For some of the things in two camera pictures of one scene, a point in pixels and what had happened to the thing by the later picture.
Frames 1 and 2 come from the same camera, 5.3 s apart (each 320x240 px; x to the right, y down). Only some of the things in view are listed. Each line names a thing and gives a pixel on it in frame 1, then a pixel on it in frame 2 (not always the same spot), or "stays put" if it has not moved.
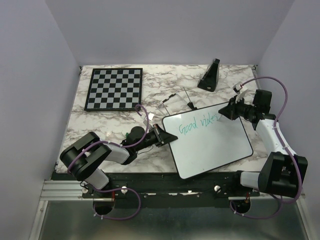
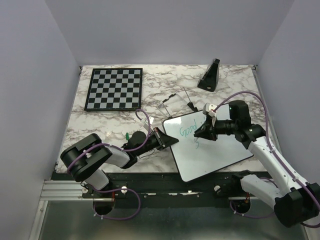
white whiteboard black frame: (207, 140) stays put
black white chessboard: (114, 89) stays put
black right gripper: (229, 111) -> (207, 130)
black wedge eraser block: (209, 81) stays put
